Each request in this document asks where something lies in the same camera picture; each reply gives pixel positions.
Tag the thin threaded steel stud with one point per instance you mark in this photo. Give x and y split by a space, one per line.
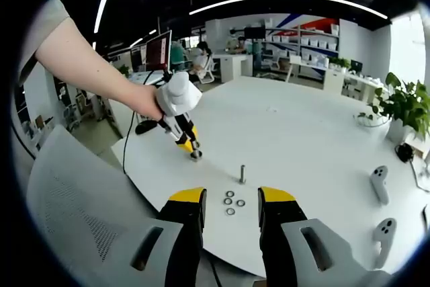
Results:
242 174

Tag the large potted green plant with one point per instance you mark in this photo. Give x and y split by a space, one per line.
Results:
406 105

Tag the person's left hand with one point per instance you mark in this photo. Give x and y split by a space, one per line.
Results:
148 102

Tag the white storage shelf with bins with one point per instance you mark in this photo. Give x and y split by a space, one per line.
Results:
302 45

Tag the small potted green plant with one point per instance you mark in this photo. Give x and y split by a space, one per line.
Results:
340 62

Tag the white handheld controller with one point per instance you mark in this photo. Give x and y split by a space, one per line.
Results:
379 183
384 236

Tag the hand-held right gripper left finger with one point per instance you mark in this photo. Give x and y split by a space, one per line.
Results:
184 219

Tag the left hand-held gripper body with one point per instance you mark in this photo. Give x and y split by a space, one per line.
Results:
178 95

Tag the black computer mouse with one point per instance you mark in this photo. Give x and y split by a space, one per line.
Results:
146 127

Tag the computer monitor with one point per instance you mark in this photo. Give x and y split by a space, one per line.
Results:
158 51

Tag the silver metal washer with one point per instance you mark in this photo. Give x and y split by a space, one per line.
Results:
226 194
237 203
226 212
225 201

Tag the white low cabinet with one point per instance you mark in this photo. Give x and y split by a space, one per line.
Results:
336 80

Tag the grey shirt sleeve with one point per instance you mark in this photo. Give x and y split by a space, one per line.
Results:
43 28

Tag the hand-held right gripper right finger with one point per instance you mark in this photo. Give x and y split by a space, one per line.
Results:
285 219

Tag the white side desk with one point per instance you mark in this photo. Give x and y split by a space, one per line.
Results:
144 77

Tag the white office chair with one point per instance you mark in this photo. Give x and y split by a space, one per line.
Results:
209 70

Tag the grey mesh office chair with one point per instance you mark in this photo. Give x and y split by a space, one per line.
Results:
84 199

